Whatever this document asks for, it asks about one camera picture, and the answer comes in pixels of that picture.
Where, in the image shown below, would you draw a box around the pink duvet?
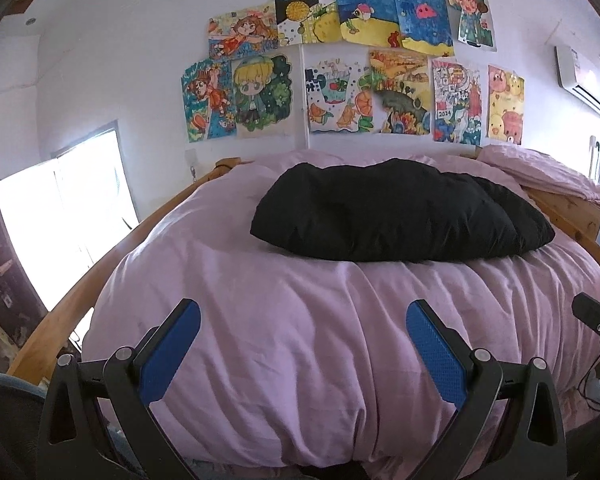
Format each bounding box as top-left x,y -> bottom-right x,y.
82,149 -> 600,480

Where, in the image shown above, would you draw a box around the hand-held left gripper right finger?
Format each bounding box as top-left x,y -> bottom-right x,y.
402,298 -> 568,480

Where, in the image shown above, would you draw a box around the white wall pipe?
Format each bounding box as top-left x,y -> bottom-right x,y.
292,0 -> 311,150

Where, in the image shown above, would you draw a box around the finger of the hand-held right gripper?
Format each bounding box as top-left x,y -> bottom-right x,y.
572,292 -> 600,335

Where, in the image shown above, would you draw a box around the pink pigs drawing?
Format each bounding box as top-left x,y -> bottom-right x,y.
487,64 -> 526,146

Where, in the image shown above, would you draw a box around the black padded jacket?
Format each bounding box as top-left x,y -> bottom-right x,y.
250,158 -> 557,264

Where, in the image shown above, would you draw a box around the girl with fish drawing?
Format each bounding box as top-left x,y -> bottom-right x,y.
181,57 -> 238,142

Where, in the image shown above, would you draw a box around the fruit juice drawing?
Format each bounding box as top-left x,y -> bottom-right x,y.
303,55 -> 381,135

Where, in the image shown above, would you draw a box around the wooden bed frame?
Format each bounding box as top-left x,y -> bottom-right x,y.
7,146 -> 600,386

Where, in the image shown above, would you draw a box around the pineapple drawing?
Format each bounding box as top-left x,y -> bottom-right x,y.
273,0 -> 341,47

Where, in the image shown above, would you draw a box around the blond child drawing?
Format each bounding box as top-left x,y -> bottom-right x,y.
230,53 -> 297,139

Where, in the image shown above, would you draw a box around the red hair child drawing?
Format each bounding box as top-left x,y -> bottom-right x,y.
442,0 -> 499,54

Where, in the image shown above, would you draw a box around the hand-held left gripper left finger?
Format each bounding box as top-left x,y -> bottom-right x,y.
36,298 -> 203,480

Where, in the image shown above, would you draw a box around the jellyfish drawing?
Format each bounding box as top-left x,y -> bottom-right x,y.
391,0 -> 456,57

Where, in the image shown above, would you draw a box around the dark bookshelf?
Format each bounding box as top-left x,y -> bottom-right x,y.
0,209 -> 49,357

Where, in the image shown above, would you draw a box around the bright window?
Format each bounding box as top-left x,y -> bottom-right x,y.
0,120 -> 141,312

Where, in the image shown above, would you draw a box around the dragon drawing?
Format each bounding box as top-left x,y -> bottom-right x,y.
431,58 -> 483,146

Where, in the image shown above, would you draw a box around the white air conditioner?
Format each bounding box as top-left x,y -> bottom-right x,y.
554,44 -> 600,119

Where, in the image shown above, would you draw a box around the whale landscape drawing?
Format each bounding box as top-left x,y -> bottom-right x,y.
369,48 -> 431,137

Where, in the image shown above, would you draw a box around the orange hair girl drawing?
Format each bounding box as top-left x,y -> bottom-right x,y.
208,3 -> 281,61

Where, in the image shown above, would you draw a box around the black floor cables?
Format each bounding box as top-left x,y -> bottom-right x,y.
577,359 -> 600,407

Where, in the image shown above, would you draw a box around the pink folded quilt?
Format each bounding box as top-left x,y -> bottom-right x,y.
479,143 -> 600,209

